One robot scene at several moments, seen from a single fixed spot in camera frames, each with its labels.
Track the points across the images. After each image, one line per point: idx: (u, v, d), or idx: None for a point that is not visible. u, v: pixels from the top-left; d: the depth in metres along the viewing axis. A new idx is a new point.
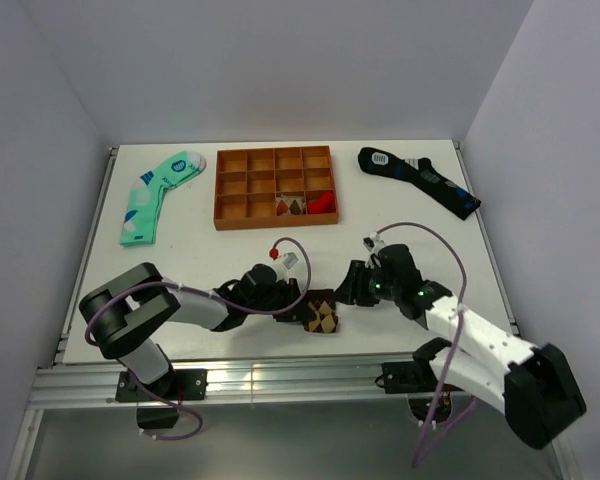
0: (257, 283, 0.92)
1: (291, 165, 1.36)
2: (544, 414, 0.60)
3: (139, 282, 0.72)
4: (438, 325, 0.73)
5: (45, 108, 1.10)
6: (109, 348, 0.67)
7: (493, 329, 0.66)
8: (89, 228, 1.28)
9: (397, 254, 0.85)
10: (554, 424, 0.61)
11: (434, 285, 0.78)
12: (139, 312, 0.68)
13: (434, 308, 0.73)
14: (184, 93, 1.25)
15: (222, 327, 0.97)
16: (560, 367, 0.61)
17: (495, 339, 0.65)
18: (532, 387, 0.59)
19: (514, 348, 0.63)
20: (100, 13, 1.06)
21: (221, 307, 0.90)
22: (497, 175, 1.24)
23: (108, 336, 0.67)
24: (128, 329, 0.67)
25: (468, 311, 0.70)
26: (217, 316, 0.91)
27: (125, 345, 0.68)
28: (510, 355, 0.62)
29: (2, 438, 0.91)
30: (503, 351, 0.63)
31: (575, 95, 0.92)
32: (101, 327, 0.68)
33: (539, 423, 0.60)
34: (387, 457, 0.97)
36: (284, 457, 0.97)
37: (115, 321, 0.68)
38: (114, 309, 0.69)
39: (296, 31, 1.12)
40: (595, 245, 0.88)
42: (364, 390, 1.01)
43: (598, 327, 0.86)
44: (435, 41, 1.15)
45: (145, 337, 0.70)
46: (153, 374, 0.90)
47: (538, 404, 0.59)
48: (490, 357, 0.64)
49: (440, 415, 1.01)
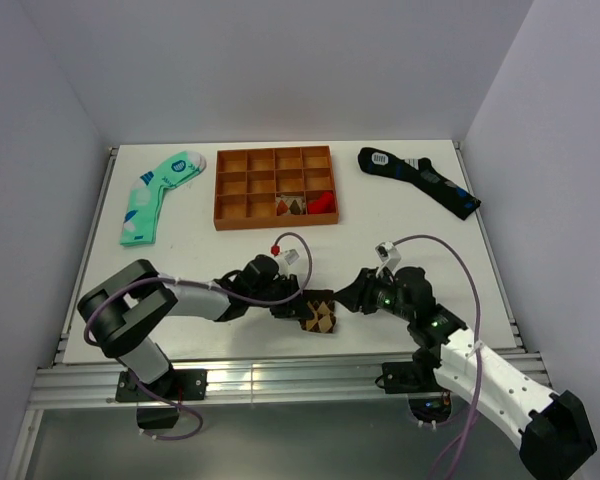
0: (260, 272, 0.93)
1: (291, 165, 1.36)
2: (561, 459, 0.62)
3: (136, 278, 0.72)
4: (456, 361, 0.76)
5: (45, 109, 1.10)
6: (110, 346, 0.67)
7: (512, 374, 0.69)
8: (89, 228, 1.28)
9: (414, 279, 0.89)
10: (568, 466, 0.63)
11: (451, 319, 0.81)
12: (137, 309, 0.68)
13: (451, 343, 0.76)
14: (184, 93, 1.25)
15: (226, 317, 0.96)
16: (578, 413, 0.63)
17: (514, 383, 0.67)
18: (552, 438, 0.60)
19: (534, 393, 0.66)
20: (100, 13, 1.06)
21: (223, 297, 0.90)
22: (497, 176, 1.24)
23: (108, 334, 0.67)
24: (127, 327, 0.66)
25: (485, 350, 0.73)
26: (219, 307, 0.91)
27: (125, 343, 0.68)
28: (529, 403, 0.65)
29: (2, 438, 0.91)
30: (522, 398, 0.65)
31: (575, 95, 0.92)
32: (101, 325, 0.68)
33: (555, 469, 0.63)
34: (387, 457, 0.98)
36: (284, 457, 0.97)
37: (114, 319, 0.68)
38: (112, 307, 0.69)
39: (296, 31, 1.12)
40: (594, 246, 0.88)
42: (365, 390, 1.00)
43: (598, 328, 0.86)
44: (435, 41, 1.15)
45: (144, 334, 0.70)
46: (153, 373, 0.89)
47: (557, 453, 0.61)
48: (509, 400, 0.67)
49: (440, 415, 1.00)
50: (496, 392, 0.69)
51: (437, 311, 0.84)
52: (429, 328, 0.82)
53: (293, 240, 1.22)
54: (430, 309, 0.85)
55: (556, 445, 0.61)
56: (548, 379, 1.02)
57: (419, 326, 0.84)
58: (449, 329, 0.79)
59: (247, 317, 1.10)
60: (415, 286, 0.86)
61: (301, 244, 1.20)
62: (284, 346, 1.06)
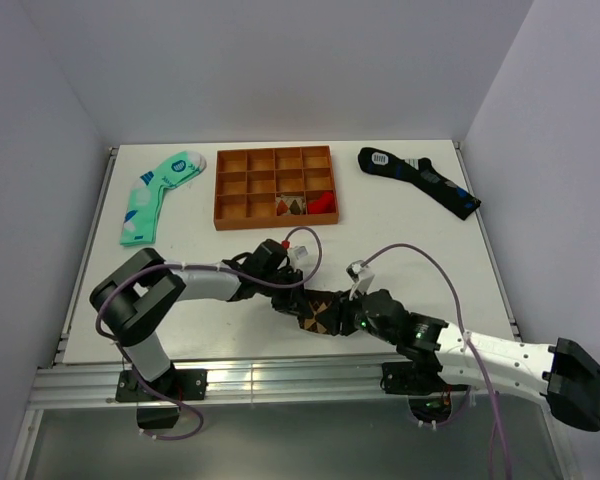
0: (272, 254, 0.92)
1: (291, 165, 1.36)
2: (589, 403, 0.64)
3: (143, 267, 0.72)
4: (455, 359, 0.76)
5: (45, 108, 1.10)
6: (126, 334, 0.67)
7: (507, 346, 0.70)
8: (89, 228, 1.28)
9: (382, 301, 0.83)
10: (598, 405, 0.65)
11: (431, 325, 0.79)
12: (148, 297, 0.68)
13: (442, 347, 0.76)
14: (184, 93, 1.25)
15: (238, 296, 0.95)
16: (578, 353, 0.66)
17: (515, 355, 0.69)
18: (568, 388, 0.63)
19: (536, 355, 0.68)
20: (100, 13, 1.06)
21: (235, 277, 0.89)
22: (497, 176, 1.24)
23: (121, 323, 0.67)
24: (142, 311, 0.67)
25: (472, 336, 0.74)
26: (232, 288, 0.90)
27: (140, 329, 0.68)
28: (538, 366, 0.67)
29: (2, 437, 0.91)
30: (530, 365, 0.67)
31: (574, 95, 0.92)
32: (114, 315, 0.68)
33: (589, 413, 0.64)
34: (387, 457, 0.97)
36: (284, 457, 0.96)
37: (126, 307, 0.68)
38: (123, 296, 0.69)
39: (296, 31, 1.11)
40: (595, 245, 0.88)
42: (365, 390, 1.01)
43: (598, 327, 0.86)
44: (435, 41, 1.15)
45: (157, 320, 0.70)
46: (156, 371, 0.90)
47: (580, 398, 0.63)
48: (520, 373, 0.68)
49: (440, 415, 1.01)
50: (504, 371, 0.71)
51: (415, 320, 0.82)
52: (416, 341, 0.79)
53: (305, 235, 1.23)
54: (407, 319, 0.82)
55: (576, 394, 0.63)
56: None
57: (407, 342, 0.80)
58: (434, 336, 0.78)
59: (247, 317, 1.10)
60: (389, 307, 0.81)
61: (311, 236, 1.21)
62: (283, 346, 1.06)
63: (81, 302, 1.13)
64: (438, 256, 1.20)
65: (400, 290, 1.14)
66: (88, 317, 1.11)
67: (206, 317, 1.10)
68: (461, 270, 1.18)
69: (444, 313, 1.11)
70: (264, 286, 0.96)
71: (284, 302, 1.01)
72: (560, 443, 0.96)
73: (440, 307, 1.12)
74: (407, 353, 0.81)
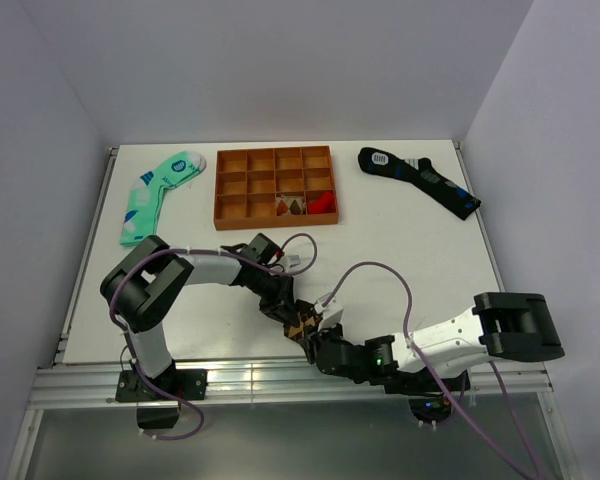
0: (270, 244, 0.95)
1: (291, 165, 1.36)
2: (535, 340, 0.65)
3: (150, 253, 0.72)
4: (419, 364, 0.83)
5: (45, 109, 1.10)
6: (141, 320, 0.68)
7: (442, 329, 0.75)
8: (89, 228, 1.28)
9: (332, 353, 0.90)
10: (547, 333, 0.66)
11: (385, 344, 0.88)
12: (159, 282, 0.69)
13: (400, 362, 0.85)
14: (185, 94, 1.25)
15: (239, 281, 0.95)
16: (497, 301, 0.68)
17: (452, 335, 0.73)
18: (507, 339, 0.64)
19: (468, 325, 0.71)
20: (100, 14, 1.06)
21: (236, 262, 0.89)
22: (497, 176, 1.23)
23: (134, 309, 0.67)
24: (155, 295, 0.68)
25: (414, 336, 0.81)
26: (233, 275, 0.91)
27: (154, 314, 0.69)
28: (471, 333, 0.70)
29: (1, 436, 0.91)
30: (466, 335, 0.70)
31: (575, 94, 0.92)
32: (126, 302, 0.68)
33: (543, 346, 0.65)
34: (387, 457, 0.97)
36: (285, 457, 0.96)
37: (138, 293, 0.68)
38: (134, 283, 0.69)
39: (296, 31, 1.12)
40: (594, 245, 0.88)
42: (365, 390, 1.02)
43: (598, 327, 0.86)
44: (435, 42, 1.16)
45: (168, 305, 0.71)
46: (158, 367, 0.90)
47: (526, 339, 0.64)
48: (464, 348, 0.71)
49: (440, 415, 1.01)
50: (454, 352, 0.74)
51: (372, 347, 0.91)
52: (380, 368, 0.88)
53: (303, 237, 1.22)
54: (364, 354, 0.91)
55: (516, 341, 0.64)
56: (548, 379, 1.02)
57: (376, 374, 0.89)
58: (391, 354, 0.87)
59: (247, 317, 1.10)
60: (341, 355, 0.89)
61: (308, 238, 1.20)
62: (283, 346, 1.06)
63: (81, 303, 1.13)
64: (437, 257, 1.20)
65: (392, 297, 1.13)
66: (88, 317, 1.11)
67: (205, 318, 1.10)
68: (460, 270, 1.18)
69: (442, 313, 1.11)
70: (258, 277, 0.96)
71: (271, 301, 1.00)
72: (560, 443, 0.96)
73: (440, 309, 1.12)
74: (381, 381, 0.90)
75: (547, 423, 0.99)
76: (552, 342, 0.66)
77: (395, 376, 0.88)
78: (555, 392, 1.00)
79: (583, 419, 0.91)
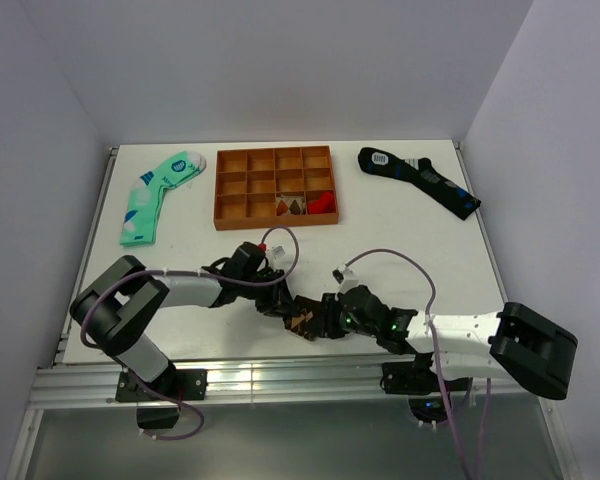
0: (250, 255, 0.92)
1: (291, 165, 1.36)
2: (541, 364, 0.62)
3: (124, 275, 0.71)
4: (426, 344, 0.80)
5: (45, 110, 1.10)
6: (112, 344, 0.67)
7: (463, 320, 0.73)
8: (89, 228, 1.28)
9: (359, 297, 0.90)
10: (559, 367, 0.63)
11: (405, 315, 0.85)
12: (131, 305, 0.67)
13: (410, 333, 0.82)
14: (184, 94, 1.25)
15: (220, 302, 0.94)
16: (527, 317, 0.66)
17: (468, 326, 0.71)
18: (513, 347, 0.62)
19: (486, 324, 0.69)
20: (100, 14, 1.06)
21: (216, 282, 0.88)
22: (497, 177, 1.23)
23: (105, 333, 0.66)
24: (127, 317, 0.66)
25: (436, 317, 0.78)
26: (215, 294, 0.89)
27: (126, 337, 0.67)
28: (486, 333, 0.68)
29: (1, 436, 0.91)
30: (480, 333, 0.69)
31: (576, 95, 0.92)
32: (97, 325, 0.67)
33: (546, 374, 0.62)
34: (387, 457, 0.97)
36: (285, 457, 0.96)
37: (110, 316, 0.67)
38: (106, 305, 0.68)
39: (296, 32, 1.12)
40: (594, 246, 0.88)
42: (365, 391, 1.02)
43: (597, 327, 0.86)
44: (435, 42, 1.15)
45: (141, 328, 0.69)
46: (156, 370, 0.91)
47: (533, 358, 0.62)
48: (473, 343, 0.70)
49: (441, 415, 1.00)
50: (461, 344, 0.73)
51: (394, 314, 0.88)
52: (392, 333, 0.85)
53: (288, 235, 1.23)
54: (385, 314, 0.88)
55: (522, 355, 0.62)
56: None
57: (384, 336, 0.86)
58: (406, 324, 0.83)
59: (247, 317, 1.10)
60: (365, 301, 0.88)
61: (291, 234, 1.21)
62: (284, 346, 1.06)
63: None
64: (437, 256, 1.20)
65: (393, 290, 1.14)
66: None
67: (204, 318, 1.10)
68: (460, 270, 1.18)
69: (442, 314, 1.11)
70: (245, 289, 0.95)
71: (269, 301, 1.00)
72: (560, 443, 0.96)
73: (440, 308, 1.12)
74: (387, 346, 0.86)
75: (547, 423, 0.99)
76: (559, 379, 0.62)
77: (401, 346, 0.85)
78: None
79: (583, 419, 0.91)
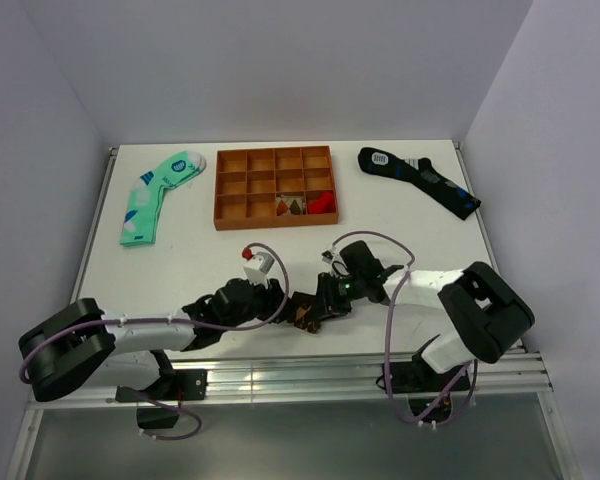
0: (229, 300, 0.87)
1: (290, 165, 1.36)
2: (480, 317, 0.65)
3: (77, 322, 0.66)
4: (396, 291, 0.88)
5: (45, 110, 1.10)
6: (46, 389, 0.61)
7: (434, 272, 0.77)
8: (89, 228, 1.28)
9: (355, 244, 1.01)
10: (501, 330, 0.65)
11: (391, 268, 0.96)
12: (73, 354, 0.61)
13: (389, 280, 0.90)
14: (184, 93, 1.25)
15: (195, 345, 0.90)
16: (491, 279, 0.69)
17: (433, 277, 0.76)
18: (459, 294, 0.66)
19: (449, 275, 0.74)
20: (99, 14, 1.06)
21: (188, 328, 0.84)
22: (497, 177, 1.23)
23: (41, 379, 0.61)
24: (68, 365, 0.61)
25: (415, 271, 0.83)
26: (186, 338, 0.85)
27: (63, 386, 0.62)
28: (444, 281, 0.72)
29: (1, 437, 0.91)
30: (438, 282, 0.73)
31: (576, 95, 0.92)
32: (37, 368, 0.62)
33: (483, 328, 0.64)
34: (386, 456, 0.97)
36: (285, 457, 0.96)
37: (51, 361, 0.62)
38: (50, 350, 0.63)
39: (296, 31, 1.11)
40: (594, 247, 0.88)
42: (364, 390, 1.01)
43: (598, 328, 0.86)
44: (435, 42, 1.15)
45: (82, 379, 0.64)
46: (147, 380, 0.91)
47: (475, 310, 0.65)
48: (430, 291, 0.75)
49: (440, 415, 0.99)
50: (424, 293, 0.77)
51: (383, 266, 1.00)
52: (376, 280, 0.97)
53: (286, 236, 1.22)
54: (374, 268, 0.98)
55: (465, 303, 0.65)
56: (548, 379, 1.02)
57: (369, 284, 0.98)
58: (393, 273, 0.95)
59: None
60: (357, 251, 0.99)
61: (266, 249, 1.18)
62: (283, 346, 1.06)
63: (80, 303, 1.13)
64: (436, 256, 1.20)
65: None
66: None
67: None
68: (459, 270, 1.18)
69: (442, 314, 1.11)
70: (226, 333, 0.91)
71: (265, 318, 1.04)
72: (560, 443, 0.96)
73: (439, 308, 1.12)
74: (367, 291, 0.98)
75: (547, 423, 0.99)
76: (496, 341, 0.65)
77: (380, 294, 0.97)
78: (555, 392, 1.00)
79: (583, 419, 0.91)
